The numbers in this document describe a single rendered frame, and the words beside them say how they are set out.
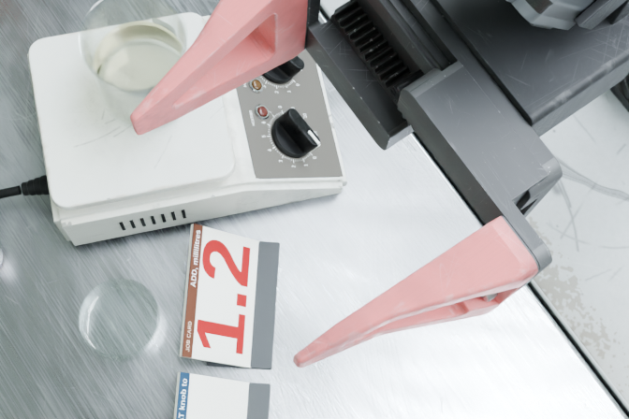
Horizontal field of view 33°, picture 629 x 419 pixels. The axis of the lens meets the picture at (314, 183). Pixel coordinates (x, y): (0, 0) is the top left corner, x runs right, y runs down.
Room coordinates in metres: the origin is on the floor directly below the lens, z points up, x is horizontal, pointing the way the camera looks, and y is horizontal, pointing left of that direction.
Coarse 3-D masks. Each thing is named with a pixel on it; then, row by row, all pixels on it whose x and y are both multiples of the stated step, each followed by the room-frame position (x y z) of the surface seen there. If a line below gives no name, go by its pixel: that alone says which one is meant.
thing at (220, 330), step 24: (216, 240) 0.17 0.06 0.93; (240, 240) 0.18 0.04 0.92; (216, 264) 0.15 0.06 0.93; (240, 264) 0.16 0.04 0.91; (216, 288) 0.14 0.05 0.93; (240, 288) 0.14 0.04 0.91; (216, 312) 0.12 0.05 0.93; (240, 312) 0.13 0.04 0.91; (216, 336) 0.11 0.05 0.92; (240, 336) 0.11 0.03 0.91; (240, 360) 0.10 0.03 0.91
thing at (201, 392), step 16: (192, 384) 0.07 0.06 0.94; (208, 384) 0.07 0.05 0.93; (224, 384) 0.08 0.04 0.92; (192, 400) 0.06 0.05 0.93; (208, 400) 0.06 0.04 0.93; (224, 400) 0.07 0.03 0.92; (240, 400) 0.07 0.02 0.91; (192, 416) 0.05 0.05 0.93; (208, 416) 0.05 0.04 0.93; (224, 416) 0.06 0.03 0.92; (240, 416) 0.06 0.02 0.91
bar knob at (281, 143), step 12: (276, 120) 0.26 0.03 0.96; (288, 120) 0.25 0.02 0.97; (300, 120) 0.26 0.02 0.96; (276, 132) 0.25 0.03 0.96; (288, 132) 0.25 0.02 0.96; (300, 132) 0.25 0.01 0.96; (312, 132) 0.25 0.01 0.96; (276, 144) 0.24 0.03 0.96; (288, 144) 0.24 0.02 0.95; (300, 144) 0.24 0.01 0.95; (312, 144) 0.24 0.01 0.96; (300, 156) 0.23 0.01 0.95
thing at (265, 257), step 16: (192, 224) 0.18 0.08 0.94; (256, 240) 0.18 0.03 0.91; (256, 256) 0.17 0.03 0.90; (272, 256) 0.17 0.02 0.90; (256, 272) 0.16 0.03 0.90; (272, 272) 0.16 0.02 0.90; (256, 288) 0.15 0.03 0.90; (272, 288) 0.15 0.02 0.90; (256, 304) 0.14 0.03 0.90; (272, 304) 0.14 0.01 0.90; (256, 320) 0.13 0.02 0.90; (272, 320) 0.13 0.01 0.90; (256, 336) 0.11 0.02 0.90; (272, 336) 0.12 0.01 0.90; (192, 352) 0.09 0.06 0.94; (256, 352) 0.10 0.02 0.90; (272, 352) 0.11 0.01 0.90
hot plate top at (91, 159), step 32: (192, 32) 0.29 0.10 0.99; (32, 64) 0.25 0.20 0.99; (64, 64) 0.26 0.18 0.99; (64, 96) 0.23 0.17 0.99; (96, 96) 0.24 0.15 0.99; (64, 128) 0.21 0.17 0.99; (96, 128) 0.22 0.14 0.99; (128, 128) 0.22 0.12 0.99; (160, 128) 0.22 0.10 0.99; (192, 128) 0.23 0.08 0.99; (224, 128) 0.23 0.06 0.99; (64, 160) 0.19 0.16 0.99; (96, 160) 0.20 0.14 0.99; (128, 160) 0.20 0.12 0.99; (160, 160) 0.20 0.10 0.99; (192, 160) 0.21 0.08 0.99; (224, 160) 0.21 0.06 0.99; (64, 192) 0.17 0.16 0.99; (96, 192) 0.17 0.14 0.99; (128, 192) 0.18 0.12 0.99; (160, 192) 0.18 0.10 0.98
